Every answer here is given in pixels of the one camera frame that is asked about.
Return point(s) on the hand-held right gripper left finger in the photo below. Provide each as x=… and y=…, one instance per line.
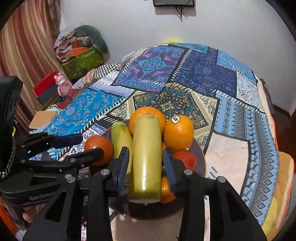
x=123, y=166

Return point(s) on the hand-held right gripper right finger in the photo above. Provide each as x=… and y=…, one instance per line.
x=170, y=169

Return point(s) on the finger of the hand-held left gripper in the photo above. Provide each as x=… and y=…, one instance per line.
x=92, y=156
x=69, y=139

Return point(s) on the red tomato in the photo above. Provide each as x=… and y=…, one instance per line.
x=187, y=160
x=98, y=148

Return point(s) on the yellow-green squash piece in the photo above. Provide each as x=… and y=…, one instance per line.
x=145, y=157
x=121, y=139

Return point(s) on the purple plate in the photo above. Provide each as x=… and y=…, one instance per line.
x=200, y=166

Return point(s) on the large orange with sticker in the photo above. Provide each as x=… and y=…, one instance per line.
x=179, y=136

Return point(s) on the large plain orange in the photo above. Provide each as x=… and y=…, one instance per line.
x=148, y=112

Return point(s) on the red box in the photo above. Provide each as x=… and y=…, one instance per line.
x=45, y=82

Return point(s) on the red patterned cloth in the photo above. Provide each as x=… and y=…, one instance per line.
x=74, y=95

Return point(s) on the pink toy figure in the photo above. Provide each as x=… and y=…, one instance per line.
x=62, y=85

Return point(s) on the striped brown curtain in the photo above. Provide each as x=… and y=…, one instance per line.
x=27, y=34

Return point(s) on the green storage box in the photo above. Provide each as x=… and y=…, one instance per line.
x=85, y=61

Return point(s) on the pile of clothes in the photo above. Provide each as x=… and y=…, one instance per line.
x=63, y=40

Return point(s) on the orange box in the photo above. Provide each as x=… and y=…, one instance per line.
x=78, y=49

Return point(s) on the blue patchwork tablecloth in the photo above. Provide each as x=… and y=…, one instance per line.
x=208, y=69

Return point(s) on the yellow orange blanket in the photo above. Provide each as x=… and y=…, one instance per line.
x=284, y=173

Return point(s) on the grey backpack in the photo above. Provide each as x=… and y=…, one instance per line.
x=269, y=97

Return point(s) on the yellow plastic object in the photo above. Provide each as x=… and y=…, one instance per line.
x=172, y=41

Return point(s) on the small black wall monitor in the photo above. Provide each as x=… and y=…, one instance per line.
x=173, y=2

